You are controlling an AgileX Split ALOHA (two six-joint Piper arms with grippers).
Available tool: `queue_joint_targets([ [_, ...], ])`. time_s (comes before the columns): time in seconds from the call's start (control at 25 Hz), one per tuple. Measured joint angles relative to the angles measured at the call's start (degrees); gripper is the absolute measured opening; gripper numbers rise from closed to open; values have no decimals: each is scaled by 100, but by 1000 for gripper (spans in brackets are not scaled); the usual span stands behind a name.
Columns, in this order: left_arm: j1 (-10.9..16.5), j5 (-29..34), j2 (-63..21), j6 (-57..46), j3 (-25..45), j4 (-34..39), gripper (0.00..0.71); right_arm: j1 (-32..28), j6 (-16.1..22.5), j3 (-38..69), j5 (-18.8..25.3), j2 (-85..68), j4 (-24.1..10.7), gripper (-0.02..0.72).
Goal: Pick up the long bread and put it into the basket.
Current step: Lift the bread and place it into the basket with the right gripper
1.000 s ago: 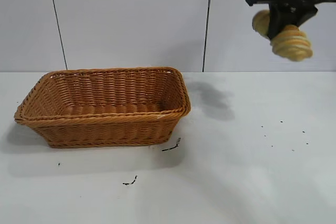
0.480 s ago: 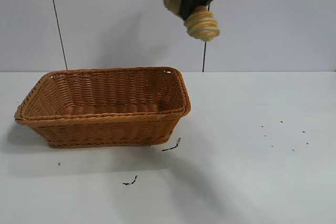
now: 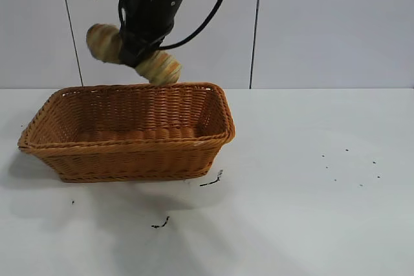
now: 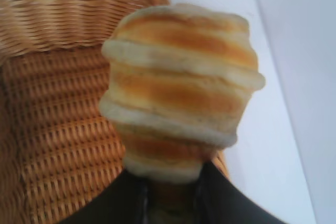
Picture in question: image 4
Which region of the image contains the brown woven wicker basket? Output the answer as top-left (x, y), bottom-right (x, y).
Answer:
top-left (0, 0), bottom-right (232, 224)

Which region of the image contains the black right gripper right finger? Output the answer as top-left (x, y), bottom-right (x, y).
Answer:
top-left (195, 161), bottom-right (286, 224)

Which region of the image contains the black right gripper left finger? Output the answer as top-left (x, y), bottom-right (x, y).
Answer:
top-left (59, 167), bottom-right (158, 224)

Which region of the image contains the long striped bread loaf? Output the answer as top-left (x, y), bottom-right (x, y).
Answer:
top-left (99, 3), bottom-right (266, 224)

